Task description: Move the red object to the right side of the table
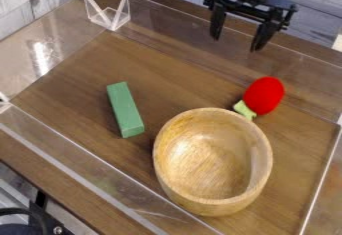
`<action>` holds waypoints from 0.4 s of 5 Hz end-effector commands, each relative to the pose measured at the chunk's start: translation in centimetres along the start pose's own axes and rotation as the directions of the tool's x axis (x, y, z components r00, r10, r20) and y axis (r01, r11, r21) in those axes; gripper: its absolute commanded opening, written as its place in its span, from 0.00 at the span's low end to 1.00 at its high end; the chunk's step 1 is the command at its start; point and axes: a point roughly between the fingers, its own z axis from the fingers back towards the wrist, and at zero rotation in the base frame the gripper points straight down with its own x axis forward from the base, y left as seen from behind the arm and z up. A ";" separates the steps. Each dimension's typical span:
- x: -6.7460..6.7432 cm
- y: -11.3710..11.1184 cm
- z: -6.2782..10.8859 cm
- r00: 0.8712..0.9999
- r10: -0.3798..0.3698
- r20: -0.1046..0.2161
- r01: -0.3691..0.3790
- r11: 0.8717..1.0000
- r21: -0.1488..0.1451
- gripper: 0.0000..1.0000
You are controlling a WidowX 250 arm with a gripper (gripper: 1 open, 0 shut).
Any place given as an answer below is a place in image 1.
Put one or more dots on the red plush strawberry toy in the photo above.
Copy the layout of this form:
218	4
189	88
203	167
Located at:
261	98

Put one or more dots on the clear acrylic corner bracket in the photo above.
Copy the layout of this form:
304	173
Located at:
109	17

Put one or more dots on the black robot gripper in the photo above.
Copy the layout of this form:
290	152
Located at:
273	13

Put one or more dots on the wooden bowl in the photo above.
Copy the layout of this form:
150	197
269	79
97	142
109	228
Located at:
213	161

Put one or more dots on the green rectangular block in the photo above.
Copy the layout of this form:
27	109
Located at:
127	115

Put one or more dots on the black clamp with cable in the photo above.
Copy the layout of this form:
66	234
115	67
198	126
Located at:
24	218

